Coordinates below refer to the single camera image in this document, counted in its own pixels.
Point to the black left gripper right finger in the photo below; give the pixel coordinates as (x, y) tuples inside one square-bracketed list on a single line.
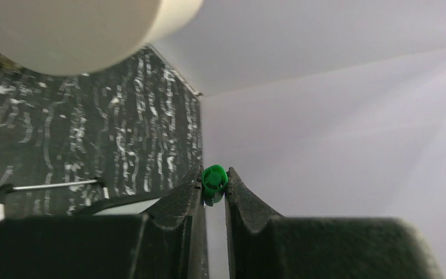
[(262, 243)]

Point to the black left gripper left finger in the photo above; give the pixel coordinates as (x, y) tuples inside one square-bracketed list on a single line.
[(167, 240)]

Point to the black framed whiteboard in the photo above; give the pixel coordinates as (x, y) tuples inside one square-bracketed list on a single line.
[(121, 205)]

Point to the green marker cap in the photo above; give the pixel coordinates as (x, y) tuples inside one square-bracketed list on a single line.
[(214, 181)]

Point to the cream cylindrical container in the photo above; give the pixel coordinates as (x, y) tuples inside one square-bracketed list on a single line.
[(63, 38)]

